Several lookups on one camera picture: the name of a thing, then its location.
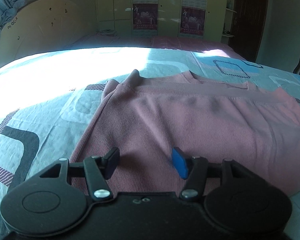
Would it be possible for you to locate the glossy cream wardrobe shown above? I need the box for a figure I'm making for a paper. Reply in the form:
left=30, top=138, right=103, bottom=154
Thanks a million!
left=96, top=0, right=226, bottom=42

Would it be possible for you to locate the pink knit sweater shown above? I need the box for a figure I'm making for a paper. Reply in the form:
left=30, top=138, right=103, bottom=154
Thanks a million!
left=71, top=70, right=300, bottom=196

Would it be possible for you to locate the pink poster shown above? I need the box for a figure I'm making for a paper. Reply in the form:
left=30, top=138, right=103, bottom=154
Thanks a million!
left=133, top=3, right=158, bottom=30
left=180, top=7, right=206, bottom=36

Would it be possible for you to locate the cream wooden headboard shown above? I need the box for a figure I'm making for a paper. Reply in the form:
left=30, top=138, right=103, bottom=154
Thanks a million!
left=0, top=0, right=93, bottom=68

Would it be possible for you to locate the lower right pink poster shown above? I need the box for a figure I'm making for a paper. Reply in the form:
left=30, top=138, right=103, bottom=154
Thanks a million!
left=180, top=7, right=206, bottom=36

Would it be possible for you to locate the lower left pink poster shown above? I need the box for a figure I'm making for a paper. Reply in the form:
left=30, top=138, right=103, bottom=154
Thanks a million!
left=133, top=3, right=158, bottom=30

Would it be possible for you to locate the cream corner shelf unit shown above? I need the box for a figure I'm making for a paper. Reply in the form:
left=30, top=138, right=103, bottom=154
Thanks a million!
left=221, top=0, right=236, bottom=45

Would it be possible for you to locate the patterned light blue bed sheet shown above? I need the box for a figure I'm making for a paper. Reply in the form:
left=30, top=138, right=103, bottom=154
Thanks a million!
left=0, top=47, right=300, bottom=239

